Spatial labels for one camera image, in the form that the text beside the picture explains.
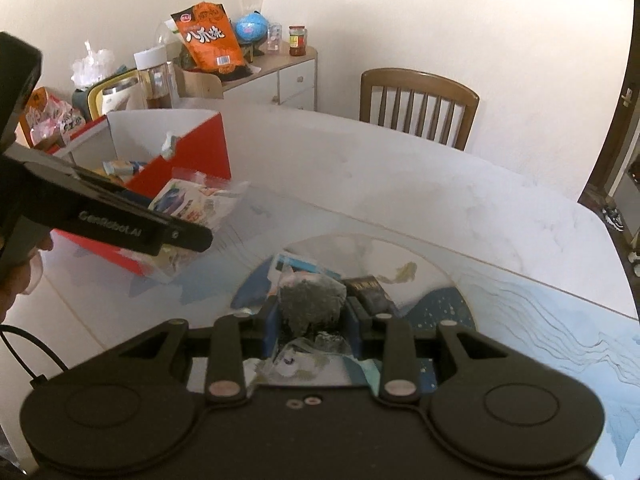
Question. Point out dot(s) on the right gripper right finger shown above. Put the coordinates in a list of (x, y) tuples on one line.
[(384, 337)]

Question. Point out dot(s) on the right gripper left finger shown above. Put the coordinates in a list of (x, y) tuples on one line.
[(235, 338)]

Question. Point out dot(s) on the dark seaweed snack bag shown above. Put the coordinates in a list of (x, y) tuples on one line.
[(304, 319)]

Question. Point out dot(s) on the blueberry bread package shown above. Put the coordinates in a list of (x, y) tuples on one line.
[(193, 197)]

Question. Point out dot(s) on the dark brown snack packet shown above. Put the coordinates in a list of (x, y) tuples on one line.
[(371, 295)]

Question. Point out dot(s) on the person's left hand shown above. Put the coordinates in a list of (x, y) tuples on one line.
[(23, 278)]

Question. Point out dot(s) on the yellow container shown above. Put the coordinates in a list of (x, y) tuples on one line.
[(94, 98)]

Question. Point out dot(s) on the red cardboard box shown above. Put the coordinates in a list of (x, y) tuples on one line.
[(139, 134)]

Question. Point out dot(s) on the white thermos cup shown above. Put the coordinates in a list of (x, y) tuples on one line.
[(122, 95)]

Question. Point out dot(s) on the glass tea bottle white lid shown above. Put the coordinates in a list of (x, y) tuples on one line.
[(153, 70)]

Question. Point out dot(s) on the orange snack bag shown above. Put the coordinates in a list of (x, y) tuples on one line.
[(210, 40)]

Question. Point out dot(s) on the blue globe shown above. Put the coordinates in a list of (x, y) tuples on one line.
[(251, 31)]

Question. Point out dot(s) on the white side cabinet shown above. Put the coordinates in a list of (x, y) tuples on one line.
[(278, 79)]

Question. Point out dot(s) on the wooden chair far side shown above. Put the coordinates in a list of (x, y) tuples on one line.
[(427, 106)]

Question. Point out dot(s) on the clear drinking glass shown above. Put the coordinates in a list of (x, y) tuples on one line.
[(274, 38)]

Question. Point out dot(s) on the red-lid sauce jar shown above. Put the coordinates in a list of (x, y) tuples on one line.
[(297, 40)]

